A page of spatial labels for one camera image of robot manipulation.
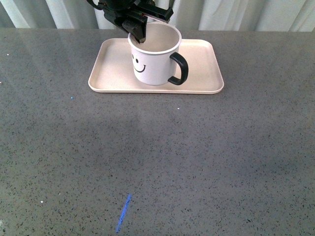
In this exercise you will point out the grey pleated curtain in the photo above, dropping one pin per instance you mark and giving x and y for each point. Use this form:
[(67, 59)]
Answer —
[(226, 15)]

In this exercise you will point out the white smiley mug black handle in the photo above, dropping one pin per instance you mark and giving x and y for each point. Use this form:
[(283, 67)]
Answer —
[(157, 61)]

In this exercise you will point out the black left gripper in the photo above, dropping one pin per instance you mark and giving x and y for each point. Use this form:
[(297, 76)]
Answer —
[(134, 13)]

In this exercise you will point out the beige rectangular tray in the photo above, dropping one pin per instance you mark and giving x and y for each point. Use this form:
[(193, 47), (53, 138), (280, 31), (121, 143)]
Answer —
[(113, 70)]

